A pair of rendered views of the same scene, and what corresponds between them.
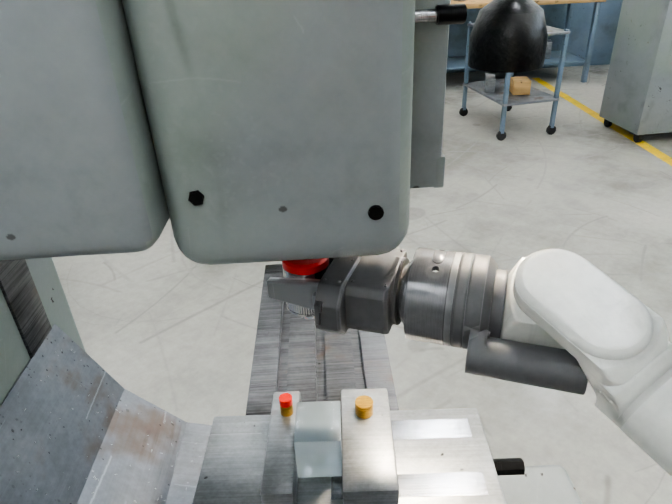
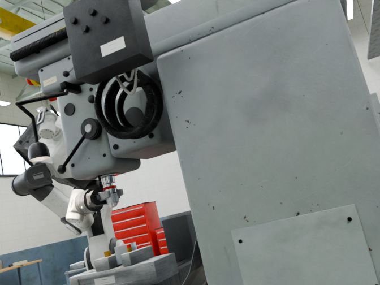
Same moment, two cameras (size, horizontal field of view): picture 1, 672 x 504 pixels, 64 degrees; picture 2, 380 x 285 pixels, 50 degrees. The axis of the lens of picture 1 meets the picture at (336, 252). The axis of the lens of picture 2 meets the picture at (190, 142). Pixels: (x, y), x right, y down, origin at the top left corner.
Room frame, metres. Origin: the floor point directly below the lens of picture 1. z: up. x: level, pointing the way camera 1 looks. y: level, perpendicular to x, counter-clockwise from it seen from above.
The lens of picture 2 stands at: (1.67, 0.84, 1.11)
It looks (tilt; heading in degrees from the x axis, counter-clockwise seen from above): 10 degrees up; 202
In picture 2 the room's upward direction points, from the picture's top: 13 degrees counter-clockwise
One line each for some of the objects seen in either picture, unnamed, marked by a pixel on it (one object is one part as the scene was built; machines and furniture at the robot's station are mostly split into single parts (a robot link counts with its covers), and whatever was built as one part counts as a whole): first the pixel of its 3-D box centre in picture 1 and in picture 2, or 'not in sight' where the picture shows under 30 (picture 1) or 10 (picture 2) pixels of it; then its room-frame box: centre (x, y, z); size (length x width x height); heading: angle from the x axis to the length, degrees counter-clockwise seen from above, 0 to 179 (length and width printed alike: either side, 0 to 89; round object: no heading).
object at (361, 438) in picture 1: (367, 446); (114, 260); (0.44, -0.03, 1.02); 0.15 x 0.06 x 0.04; 179
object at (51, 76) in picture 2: not in sight; (96, 73); (0.46, 0.07, 1.68); 0.34 x 0.24 x 0.10; 91
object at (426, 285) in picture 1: (394, 292); (96, 199); (0.43, -0.05, 1.24); 0.13 x 0.12 x 0.10; 159
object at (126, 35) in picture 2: not in sight; (106, 33); (0.79, 0.34, 1.62); 0.20 x 0.09 x 0.21; 91
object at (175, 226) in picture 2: not in sight; (184, 234); (-0.10, 0.01, 1.03); 0.22 x 0.12 x 0.20; 9
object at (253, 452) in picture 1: (346, 466); (122, 269); (0.44, 0.00, 0.98); 0.35 x 0.15 x 0.11; 89
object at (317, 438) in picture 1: (319, 438); (126, 253); (0.44, 0.03, 1.03); 0.06 x 0.05 x 0.06; 179
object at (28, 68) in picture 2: not in sight; (84, 43); (0.46, 0.05, 1.81); 0.47 x 0.26 x 0.16; 91
